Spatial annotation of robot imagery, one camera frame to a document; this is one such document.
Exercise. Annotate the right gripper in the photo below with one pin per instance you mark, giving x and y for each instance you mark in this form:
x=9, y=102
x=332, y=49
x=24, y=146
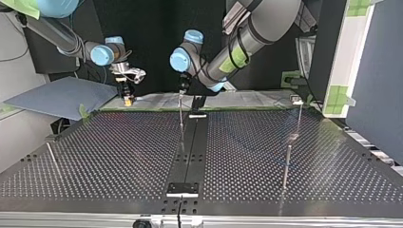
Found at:
x=125, y=88

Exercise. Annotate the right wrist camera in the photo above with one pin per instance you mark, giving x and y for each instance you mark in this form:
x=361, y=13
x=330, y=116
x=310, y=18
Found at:
x=130, y=71

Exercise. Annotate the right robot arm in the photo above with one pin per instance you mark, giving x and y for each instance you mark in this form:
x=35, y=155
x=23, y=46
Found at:
x=57, y=34

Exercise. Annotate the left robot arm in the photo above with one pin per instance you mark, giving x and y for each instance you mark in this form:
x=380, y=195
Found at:
x=259, y=25

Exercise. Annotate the metal post with orange clip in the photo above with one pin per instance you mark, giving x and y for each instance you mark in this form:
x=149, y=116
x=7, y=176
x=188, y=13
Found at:
x=181, y=110

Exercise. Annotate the grey board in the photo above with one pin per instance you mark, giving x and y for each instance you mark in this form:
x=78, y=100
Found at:
x=63, y=96

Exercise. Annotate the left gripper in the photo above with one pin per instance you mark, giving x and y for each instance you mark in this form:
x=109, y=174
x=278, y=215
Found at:
x=184, y=82

